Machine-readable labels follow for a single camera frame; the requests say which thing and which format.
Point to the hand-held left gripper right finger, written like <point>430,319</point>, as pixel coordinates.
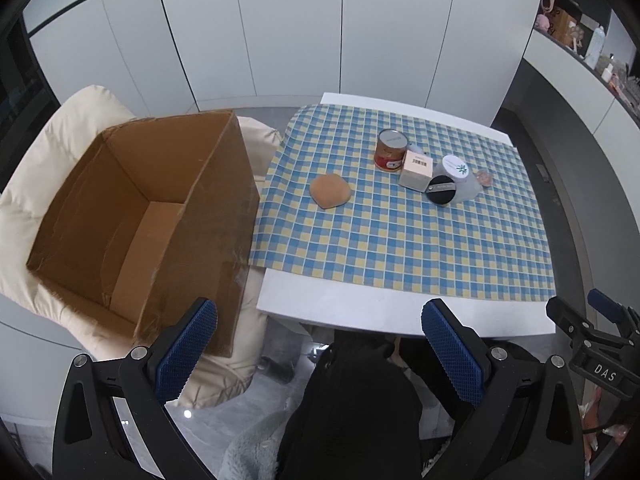
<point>452,355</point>

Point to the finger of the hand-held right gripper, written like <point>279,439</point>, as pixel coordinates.
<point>607,305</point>
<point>560,310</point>

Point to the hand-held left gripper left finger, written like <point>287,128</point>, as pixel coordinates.
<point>185,355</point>

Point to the brown cardboard box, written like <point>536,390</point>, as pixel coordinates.
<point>215,210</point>

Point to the translucent square container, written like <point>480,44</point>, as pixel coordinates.
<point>468,191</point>

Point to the black round compact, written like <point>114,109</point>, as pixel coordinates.
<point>440,190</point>

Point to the white round compact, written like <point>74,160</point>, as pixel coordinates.
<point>455,166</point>

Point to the small beige carton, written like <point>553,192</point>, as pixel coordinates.
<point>415,172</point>

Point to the round brown bun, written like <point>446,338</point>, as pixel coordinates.
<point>330,191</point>

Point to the red tin can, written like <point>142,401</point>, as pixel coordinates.
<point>387,155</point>

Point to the person's right hand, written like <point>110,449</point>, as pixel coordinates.
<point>592,410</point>

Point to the white table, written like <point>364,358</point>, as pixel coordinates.
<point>375,306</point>

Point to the person's legs in black trousers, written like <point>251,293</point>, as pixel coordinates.
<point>350,410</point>

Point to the blue yellow checkered tablecloth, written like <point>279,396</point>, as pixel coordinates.
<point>400,240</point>

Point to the floor power outlet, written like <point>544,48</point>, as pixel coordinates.
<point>543,172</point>

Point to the small pink bottle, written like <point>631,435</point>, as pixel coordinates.
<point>484,178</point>

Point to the small light blue item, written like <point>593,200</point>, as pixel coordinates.
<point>416,149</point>

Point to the tall white spray bottle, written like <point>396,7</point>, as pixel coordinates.
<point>595,47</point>

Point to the cream padded chair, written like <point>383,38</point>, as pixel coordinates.
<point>60,120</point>

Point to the brown paw print box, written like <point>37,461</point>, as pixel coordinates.
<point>565,25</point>

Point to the pink plush toy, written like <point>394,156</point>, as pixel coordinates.
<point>543,22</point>

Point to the black glass cabinet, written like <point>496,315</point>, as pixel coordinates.
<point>20,100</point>

